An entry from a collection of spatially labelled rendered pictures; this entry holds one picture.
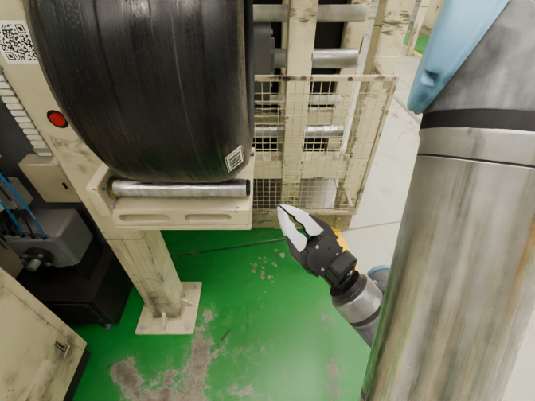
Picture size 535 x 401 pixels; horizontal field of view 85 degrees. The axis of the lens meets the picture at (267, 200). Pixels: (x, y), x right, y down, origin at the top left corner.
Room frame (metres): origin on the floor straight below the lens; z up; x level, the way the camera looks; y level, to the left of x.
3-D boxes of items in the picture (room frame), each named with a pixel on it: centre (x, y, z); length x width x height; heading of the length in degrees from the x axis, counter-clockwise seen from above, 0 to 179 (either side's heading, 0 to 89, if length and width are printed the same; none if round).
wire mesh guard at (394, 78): (1.02, -0.01, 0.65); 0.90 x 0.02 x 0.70; 90
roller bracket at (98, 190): (0.69, 0.40, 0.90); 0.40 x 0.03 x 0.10; 0
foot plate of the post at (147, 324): (0.67, 0.48, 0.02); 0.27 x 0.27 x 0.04; 0
